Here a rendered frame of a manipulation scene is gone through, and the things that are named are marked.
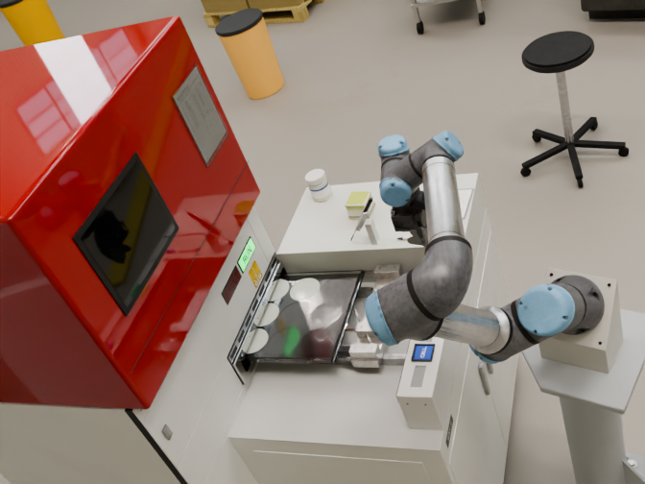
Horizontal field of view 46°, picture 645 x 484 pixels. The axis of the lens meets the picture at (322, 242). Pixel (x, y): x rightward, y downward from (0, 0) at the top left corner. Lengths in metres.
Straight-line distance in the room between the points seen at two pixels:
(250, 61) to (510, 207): 2.40
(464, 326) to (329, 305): 0.73
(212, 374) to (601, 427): 1.10
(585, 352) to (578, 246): 1.63
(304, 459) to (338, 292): 0.52
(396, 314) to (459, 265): 0.16
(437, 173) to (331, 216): 0.93
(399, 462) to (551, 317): 0.59
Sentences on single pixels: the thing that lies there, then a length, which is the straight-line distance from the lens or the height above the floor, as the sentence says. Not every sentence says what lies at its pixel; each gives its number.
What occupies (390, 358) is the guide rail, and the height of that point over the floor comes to 0.85.
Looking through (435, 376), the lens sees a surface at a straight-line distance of 1.98.
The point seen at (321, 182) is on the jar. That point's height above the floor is 1.04.
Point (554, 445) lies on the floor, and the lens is 2.98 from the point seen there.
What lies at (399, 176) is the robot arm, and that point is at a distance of 1.81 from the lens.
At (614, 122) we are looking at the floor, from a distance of 4.40.
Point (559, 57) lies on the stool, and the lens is 3.76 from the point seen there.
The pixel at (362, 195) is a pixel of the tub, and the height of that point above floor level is 1.03.
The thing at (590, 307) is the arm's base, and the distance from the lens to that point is 1.96.
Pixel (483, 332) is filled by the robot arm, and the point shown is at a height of 1.16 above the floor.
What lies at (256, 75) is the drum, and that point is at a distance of 5.60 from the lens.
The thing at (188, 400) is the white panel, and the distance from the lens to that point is 2.09.
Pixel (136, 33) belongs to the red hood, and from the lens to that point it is 2.10.
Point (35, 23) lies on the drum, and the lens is 8.16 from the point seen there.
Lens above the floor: 2.47
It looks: 37 degrees down
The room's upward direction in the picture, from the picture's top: 23 degrees counter-clockwise
